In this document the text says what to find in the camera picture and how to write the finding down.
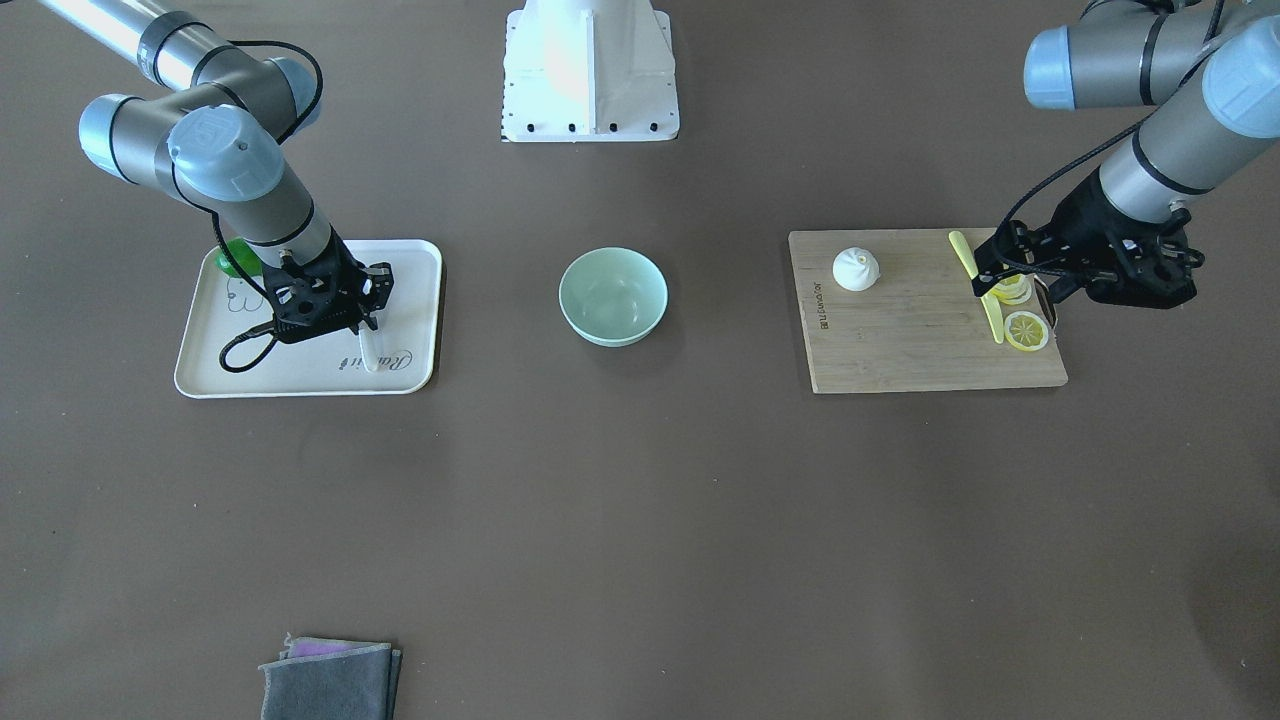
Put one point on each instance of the white camera pole base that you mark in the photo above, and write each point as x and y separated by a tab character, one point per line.
589	71

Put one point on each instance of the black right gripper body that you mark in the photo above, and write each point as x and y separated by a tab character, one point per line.
343	268

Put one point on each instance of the light green bowl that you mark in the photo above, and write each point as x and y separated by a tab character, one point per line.
613	297

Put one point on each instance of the white ceramic spoon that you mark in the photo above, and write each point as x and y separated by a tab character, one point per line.
371	346

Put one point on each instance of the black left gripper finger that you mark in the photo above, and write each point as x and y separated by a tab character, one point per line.
1066	284
1000	257

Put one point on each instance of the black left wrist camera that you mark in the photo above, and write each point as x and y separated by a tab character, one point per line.
1154	271

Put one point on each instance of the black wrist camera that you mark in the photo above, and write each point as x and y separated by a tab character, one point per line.
1154	271
303	310

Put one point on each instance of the grey folded cloth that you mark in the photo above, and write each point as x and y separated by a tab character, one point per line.
323	678

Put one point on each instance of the white steamed bun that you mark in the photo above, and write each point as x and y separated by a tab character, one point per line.
855	269

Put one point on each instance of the bamboo cutting board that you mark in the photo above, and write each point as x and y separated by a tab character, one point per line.
917	328

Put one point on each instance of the lemon slice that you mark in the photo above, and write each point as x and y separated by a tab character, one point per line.
1027	332

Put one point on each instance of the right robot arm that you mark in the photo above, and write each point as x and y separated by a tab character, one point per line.
215	142

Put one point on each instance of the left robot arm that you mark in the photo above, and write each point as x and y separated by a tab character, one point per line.
1209	80

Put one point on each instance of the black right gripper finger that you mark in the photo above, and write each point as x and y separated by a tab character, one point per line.
360	319
378	283

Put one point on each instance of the stacked lemon slices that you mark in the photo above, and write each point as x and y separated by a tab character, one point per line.
1013	290

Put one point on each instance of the yellow plastic knife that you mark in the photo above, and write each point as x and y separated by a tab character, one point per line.
990	304

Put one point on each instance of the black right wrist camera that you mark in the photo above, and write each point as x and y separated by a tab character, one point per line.
303	310

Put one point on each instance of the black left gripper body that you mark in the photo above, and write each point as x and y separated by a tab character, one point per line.
1078	222

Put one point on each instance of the cream plastic tray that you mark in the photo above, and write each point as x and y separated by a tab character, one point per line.
224	307

